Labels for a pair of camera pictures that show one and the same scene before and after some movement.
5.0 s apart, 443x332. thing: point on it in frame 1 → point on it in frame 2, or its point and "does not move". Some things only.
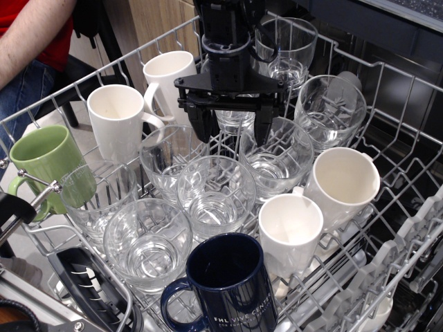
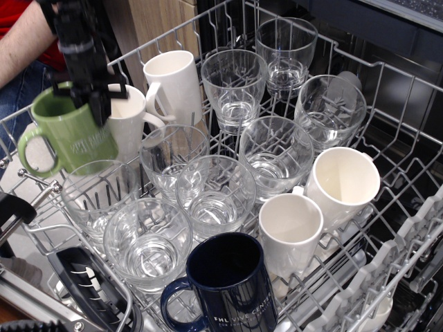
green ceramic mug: x=50 y=153 → x=80 y=142
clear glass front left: x=147 y=243 does not move
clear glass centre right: x=276 y=153 does not move
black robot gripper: x=230 y=84 → x=88 y=79
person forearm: x=37 y=24 does not move
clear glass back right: x=283 y=48 does not move
